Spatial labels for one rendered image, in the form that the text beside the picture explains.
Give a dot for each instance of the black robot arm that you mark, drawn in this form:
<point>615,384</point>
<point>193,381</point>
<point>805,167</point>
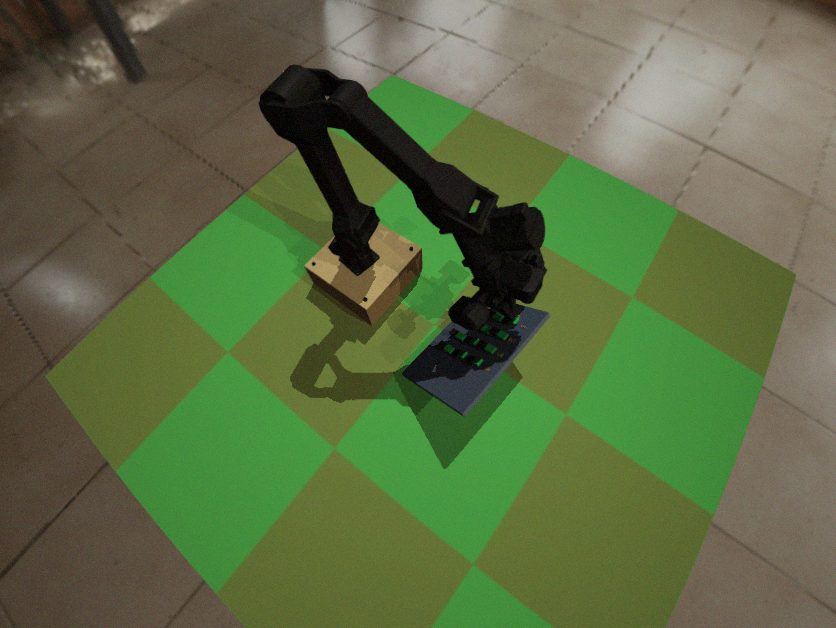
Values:
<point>296,107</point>

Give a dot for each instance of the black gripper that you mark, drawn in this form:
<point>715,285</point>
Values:
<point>473,312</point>

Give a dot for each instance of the grey switch panel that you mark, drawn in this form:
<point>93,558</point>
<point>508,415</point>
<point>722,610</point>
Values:
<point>460,364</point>

